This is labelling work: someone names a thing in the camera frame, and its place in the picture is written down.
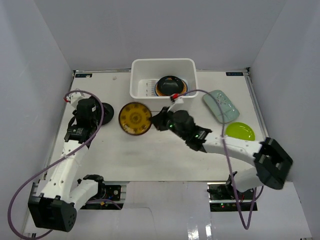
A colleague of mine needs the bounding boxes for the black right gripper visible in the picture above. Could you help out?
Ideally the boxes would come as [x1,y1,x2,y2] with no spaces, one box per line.
[149,107,188,142]

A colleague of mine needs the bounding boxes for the yellow patterned plate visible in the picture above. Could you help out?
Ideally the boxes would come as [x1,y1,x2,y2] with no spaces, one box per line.
[118,102,152,136]

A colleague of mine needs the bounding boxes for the black bowl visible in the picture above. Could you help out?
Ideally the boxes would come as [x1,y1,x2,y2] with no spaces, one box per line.
[157,75,186,96]

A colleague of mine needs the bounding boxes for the blue plastic plate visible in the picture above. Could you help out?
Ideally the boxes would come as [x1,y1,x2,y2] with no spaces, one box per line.
[153,77,190,97]

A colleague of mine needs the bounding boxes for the green plastic plate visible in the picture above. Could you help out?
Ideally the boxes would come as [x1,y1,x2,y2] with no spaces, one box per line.
[225,122,256,141]

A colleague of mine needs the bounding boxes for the woven wicker plate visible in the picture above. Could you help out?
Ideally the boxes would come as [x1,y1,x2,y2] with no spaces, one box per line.
[154,80,188,97]

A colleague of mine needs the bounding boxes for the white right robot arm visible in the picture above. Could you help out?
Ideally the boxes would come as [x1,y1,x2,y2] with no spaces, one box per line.
[150,107,293,200]

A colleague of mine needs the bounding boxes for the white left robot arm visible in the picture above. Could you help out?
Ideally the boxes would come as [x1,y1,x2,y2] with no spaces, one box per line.
[28,97,114,232]

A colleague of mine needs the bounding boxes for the white plastic bin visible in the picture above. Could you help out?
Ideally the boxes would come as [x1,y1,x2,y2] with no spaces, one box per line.
[129,58,199,112]

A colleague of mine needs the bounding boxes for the white dish rack insert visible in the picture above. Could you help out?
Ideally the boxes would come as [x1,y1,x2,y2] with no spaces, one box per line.
[146,79,158,97]

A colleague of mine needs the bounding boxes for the pale green oval plate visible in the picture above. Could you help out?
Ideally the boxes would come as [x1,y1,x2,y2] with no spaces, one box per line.
[202,90,240,124]

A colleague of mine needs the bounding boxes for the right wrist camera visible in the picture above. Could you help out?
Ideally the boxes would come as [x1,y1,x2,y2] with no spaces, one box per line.
[168,93,184,112]

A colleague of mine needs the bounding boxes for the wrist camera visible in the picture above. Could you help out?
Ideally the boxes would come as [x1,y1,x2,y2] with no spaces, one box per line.
[168,93,184,112]
[63,89,85,109]

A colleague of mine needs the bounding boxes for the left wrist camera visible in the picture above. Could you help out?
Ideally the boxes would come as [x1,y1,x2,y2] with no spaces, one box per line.
[63,89,85,109]

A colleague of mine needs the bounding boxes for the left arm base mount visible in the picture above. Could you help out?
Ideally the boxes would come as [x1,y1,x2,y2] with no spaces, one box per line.
[81,184,127,211]

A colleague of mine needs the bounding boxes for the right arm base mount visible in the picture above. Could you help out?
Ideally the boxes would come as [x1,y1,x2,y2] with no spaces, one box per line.
[207,182,254,213]

